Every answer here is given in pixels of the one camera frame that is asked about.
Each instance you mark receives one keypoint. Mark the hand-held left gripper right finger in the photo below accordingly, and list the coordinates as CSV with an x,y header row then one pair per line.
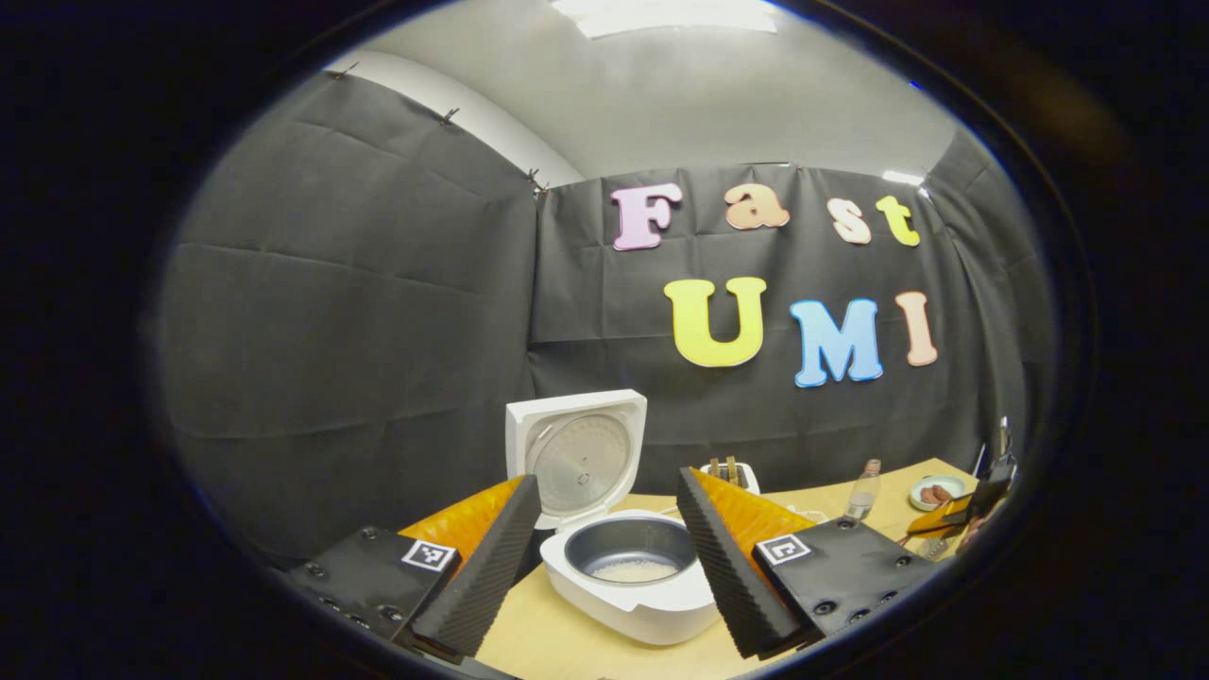
x,y
723,567

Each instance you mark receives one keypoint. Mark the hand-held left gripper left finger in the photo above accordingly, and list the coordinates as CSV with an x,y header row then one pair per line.
x,y
491,567

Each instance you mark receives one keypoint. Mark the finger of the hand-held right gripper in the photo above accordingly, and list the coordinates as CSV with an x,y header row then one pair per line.
x,y
940,518

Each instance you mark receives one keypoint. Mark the white rice cooker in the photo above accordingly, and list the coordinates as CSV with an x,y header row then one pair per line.
x,y
581,453

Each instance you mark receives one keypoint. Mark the pale green plate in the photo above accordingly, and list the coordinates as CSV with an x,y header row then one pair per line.
x,y
954,486

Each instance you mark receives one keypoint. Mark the clear plastic bottle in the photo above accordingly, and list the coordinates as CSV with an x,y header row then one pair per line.
x,y
861,496

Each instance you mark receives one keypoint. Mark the white toaster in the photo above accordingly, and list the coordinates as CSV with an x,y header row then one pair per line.
x,y
746,477

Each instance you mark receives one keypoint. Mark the brown bread slice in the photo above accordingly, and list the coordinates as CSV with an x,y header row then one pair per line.
x,y
736,470
718,470

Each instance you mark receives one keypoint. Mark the small ceiling light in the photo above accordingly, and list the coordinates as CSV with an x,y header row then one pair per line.
x,y
903,178

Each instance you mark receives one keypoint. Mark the small metal cloth clip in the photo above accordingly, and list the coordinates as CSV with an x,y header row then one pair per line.
x,y
449,115
345,69
536,182

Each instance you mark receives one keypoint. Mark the large ceiling light panel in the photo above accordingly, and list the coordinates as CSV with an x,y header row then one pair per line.
x,y
666,14

